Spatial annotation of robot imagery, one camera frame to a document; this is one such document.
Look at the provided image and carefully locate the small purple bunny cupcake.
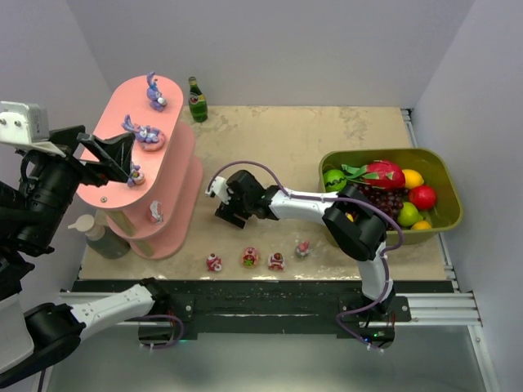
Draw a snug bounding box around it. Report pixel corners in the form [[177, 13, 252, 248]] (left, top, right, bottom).
[[127, 163, 145, 187]]

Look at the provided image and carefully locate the purple bunny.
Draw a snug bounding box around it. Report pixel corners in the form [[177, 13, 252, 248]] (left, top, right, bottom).
[[122, 114, 166, 152]]

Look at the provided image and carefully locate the purple bunny figure toy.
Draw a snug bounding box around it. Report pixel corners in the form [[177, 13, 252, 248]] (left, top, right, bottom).
[[146, 71, 167, 112]]

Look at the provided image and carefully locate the pink bunny figure toy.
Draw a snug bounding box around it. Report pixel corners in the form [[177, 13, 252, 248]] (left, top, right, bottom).
[[295, 241, 311, 258]]

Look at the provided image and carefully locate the pink white cake toy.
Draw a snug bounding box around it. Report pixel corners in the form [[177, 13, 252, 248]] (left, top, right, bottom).
[[148, 200, 163, 225]]

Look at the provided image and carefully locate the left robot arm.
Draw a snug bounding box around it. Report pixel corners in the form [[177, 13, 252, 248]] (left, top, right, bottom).
[[1, 126, 169, 388]]

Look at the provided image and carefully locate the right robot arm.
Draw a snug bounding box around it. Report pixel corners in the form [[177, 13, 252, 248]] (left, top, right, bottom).
[[206, 170, 395, 316]]

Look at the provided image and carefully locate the pink tiered shelf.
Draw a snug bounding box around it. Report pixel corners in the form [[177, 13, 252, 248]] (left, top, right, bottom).
[[77, 75, 203, 260]]

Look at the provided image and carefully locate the pink round cake toy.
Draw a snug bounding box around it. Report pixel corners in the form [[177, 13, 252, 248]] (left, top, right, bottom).
[[241, 247, 259, 268]]

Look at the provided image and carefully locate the strawberry cake toy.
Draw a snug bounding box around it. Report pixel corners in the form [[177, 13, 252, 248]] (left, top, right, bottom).
[[268, 252, 286, 271]]

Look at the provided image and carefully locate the red white cake toy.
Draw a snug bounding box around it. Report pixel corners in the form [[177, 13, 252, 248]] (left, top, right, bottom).
[[206, 253, 222, 272]]

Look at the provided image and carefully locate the green soap dispenser bottle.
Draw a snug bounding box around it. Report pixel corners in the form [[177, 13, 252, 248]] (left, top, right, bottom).
[[68, 215, 131, 260]]

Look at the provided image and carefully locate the green glass bottle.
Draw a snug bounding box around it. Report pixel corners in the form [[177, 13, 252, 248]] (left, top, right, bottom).
[[188, 77, 208, 123]]

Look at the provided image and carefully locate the pink dragon fruit toy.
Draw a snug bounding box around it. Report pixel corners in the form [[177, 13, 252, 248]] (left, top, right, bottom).
[[341, 160, 406, 190]]

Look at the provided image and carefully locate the purple grape bunch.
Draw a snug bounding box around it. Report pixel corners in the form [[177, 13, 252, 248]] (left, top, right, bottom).
[[351, 182, 410, 228]]

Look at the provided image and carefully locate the green pear toy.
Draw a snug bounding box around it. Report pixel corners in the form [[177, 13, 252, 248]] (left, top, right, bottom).
[[397, 202, 423, 227]]

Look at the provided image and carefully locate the yellow lemon toy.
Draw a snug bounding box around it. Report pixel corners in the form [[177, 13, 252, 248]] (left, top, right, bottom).
[[402, 169, 425, 189]]

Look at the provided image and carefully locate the orange fruit toy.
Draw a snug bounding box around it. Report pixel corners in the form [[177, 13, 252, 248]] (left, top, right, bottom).
[[411, 220, 432, 230]]

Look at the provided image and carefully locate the red apple toy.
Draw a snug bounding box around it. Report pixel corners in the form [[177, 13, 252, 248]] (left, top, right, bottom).
[[408, 185, 437, 211]]

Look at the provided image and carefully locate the olive green plastic bin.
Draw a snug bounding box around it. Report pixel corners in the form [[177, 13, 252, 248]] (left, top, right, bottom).
[[319, 148, 463, 245]]

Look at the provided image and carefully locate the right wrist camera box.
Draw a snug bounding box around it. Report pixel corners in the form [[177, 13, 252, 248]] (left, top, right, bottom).
[[205, 176, 230, 204]]

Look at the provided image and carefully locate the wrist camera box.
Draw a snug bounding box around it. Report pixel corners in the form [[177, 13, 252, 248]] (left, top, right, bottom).
[[1, 101, 65, 157], [205, 176, 230, 204]]

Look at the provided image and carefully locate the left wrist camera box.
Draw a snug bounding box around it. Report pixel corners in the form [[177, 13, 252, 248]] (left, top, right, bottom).
[[1, 101, 65, 157]]

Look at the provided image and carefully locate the black base frame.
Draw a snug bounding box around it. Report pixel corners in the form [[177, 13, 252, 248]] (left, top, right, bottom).
[[60, 278, 412, 348]]

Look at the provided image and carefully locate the aluminium rail frame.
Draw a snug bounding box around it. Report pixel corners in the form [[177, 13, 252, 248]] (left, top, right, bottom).
[[400, 107, 485, 327]]

